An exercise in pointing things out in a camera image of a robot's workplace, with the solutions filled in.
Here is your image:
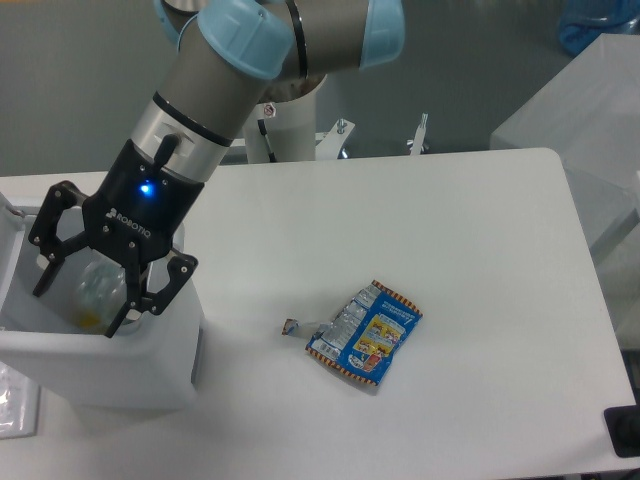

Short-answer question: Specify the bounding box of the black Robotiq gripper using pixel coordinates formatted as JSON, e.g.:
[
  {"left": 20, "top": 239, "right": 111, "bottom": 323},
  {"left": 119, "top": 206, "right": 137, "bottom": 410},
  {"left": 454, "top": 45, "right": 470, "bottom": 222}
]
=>
[{"left": 28, "top": 138, "right": 204, "bottom": 338}]

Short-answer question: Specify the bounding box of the crushed clear plastic bottle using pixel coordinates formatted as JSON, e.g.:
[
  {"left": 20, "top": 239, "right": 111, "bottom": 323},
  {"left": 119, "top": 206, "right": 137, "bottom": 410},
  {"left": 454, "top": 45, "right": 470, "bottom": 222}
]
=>
[{"left": 72, "top": 256, "right": 126, "bottom": 329}]

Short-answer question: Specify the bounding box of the blue snack wrapper bag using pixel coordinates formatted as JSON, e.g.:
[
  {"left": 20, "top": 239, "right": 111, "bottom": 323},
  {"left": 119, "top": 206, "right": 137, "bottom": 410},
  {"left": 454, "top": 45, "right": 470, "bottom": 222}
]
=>
[{"left": 281, "top": 280, "right": 423, "bottom": 387}]

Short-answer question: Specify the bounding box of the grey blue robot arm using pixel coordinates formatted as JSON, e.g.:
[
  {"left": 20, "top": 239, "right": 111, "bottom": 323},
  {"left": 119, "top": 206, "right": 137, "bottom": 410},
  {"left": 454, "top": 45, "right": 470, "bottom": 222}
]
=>
[{"left": 29, "top": 1, "right": 405, "bottom": 336}]

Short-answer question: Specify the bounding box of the yellow trash inside can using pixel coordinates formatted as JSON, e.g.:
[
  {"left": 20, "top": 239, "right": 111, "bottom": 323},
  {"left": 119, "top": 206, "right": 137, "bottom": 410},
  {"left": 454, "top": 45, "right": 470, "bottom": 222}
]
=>
[{"left": 70, "top": 309, "right": 106, "bottom": 335}]

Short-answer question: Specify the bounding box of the white plastic trash can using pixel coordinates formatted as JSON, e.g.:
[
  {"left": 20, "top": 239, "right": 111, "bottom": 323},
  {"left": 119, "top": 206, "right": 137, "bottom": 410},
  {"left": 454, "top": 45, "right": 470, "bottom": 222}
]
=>
[{"left": 1, "top": 197, "right": 204, "bottom": 410}]

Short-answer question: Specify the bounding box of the clear plastic bag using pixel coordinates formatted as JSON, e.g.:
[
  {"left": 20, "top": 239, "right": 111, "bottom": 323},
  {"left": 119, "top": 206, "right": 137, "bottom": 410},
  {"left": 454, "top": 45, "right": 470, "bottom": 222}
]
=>
[{"left": 1, "top": 363, "right": 41, "bottom": 440}]

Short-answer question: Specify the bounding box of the translucent white storage box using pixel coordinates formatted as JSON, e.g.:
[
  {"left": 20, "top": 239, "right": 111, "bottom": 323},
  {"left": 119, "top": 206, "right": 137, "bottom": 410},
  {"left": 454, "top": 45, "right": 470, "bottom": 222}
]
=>
[{"left": 490, "top": 34, "right": 639, "bottom": 350}]

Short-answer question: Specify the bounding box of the blue water jug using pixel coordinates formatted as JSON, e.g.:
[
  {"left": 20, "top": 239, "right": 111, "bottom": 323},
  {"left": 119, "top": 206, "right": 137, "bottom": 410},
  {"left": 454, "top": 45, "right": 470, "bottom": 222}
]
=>
[{"left": 557, "top": 0, "right": 639, "bottom": 57}]

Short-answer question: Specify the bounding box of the black device at table edge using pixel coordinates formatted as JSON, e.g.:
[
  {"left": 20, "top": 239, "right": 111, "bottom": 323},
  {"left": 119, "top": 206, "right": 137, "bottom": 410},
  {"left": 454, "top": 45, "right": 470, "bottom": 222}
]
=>
[{"left": 604, "top": 405, "right": 639, "bottom": 458}]

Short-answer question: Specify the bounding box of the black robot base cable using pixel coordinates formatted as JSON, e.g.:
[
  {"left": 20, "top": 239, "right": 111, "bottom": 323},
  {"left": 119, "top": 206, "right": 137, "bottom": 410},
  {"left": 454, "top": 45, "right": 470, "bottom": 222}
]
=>
[{"left": 257, "top": 117, "right": 279, "bottom": 164}]

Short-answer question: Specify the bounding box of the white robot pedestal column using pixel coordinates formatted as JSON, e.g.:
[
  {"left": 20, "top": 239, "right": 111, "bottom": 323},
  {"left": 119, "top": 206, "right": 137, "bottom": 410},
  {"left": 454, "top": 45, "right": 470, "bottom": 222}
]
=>
[{"left": 242, "top": 75, "right": 326, "bottom": 144}]

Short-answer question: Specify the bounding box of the white pedestal mounting bracket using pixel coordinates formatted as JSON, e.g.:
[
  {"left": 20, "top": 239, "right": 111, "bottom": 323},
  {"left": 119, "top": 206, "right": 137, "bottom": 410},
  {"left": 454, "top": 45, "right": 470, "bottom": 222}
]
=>
[{"left": 219, "top": 112, "right": 431, "bottom": 166}]

